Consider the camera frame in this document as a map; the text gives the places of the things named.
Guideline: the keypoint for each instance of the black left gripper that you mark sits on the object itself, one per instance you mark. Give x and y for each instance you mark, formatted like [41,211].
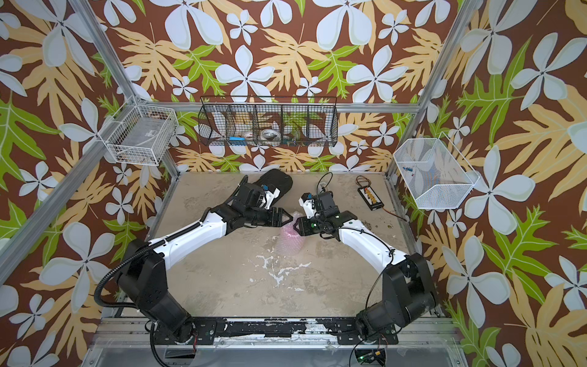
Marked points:
[277,220]

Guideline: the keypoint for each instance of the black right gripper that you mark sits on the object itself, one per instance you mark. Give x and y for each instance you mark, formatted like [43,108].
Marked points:
[303,228]

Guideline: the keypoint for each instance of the pink plastic wine glass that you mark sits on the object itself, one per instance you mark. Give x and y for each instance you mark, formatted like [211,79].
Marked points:
[290,241]

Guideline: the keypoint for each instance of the clear bubble wrap sheet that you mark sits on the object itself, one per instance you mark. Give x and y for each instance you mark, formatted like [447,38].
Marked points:
[295,215]

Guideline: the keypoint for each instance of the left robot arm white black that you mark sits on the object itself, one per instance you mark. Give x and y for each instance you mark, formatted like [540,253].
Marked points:
[143,275]

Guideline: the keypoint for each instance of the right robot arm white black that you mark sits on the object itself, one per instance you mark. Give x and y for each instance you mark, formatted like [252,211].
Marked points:
[408,291]

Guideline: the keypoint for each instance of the black hard plastic case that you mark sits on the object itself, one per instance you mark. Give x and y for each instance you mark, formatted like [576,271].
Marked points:
[273,180]

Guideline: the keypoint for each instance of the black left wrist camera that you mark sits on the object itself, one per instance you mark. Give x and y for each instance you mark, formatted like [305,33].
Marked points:
[254,196]

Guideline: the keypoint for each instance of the black battery holder with wires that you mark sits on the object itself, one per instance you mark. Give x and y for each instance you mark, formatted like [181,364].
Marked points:
[369,196]

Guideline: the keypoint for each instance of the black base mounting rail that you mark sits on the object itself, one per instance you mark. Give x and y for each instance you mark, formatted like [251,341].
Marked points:
[210,331]

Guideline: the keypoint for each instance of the black wire basket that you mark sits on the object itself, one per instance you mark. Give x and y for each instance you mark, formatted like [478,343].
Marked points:
[269,120]

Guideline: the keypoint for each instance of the white wire basket right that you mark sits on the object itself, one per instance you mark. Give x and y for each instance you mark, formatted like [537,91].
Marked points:
[436,173]

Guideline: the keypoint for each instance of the white wire basket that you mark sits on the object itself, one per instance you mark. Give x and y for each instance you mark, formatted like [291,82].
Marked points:
[140,134]
[436,173]

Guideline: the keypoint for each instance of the white wire basket left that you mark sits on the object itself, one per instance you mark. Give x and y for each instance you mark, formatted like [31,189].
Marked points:
[140,134]

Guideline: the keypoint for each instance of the aluminium frame post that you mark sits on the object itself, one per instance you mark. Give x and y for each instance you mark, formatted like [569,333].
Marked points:
[104,47]

